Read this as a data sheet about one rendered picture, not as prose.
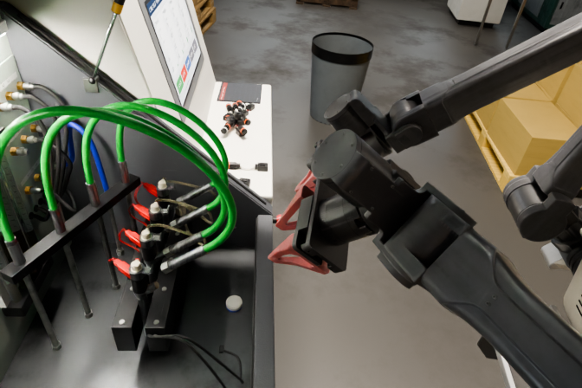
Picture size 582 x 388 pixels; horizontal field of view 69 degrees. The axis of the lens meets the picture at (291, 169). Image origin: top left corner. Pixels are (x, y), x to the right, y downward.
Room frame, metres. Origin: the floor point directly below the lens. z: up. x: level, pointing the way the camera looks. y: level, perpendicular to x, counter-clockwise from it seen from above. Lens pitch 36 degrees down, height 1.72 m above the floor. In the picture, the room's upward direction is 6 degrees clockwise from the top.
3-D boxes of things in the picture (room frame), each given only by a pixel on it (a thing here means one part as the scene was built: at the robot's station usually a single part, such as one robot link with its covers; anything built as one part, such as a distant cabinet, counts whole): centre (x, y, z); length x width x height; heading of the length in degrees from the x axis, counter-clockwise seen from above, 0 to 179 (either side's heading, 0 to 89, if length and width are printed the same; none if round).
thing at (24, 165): (0.72, 0.55, 1.20); 0.13 x 0.03 x 0.31; 6
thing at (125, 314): (0.63, 0.28, 0.91); 0.34 x 0.10 x 0.15; 6
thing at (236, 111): (1.26, 0.19, 1.01); 0.23 x 0.11 x 0.06; 6
